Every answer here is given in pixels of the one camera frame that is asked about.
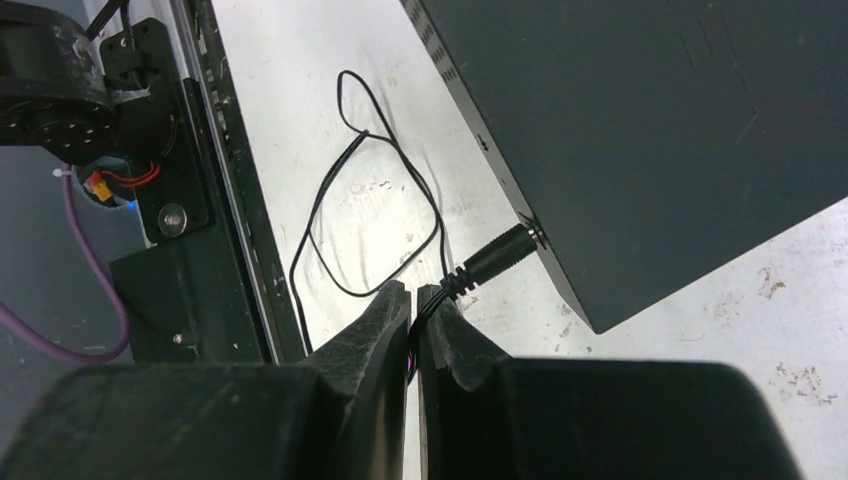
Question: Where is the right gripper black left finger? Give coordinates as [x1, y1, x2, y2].
[1, 281, 411, 479]

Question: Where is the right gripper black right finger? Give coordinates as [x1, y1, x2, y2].
[415, 301, 801, 479]

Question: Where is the thin black power cord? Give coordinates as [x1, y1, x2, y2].
[288, 68, 549, 388]

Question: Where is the black network switch box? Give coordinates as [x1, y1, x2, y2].
[403, 1, 847, 334]

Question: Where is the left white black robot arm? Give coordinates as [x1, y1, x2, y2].
[1, 1, 178, 166]

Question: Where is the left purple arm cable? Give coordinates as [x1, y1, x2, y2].
[0, 165, 131, 367]

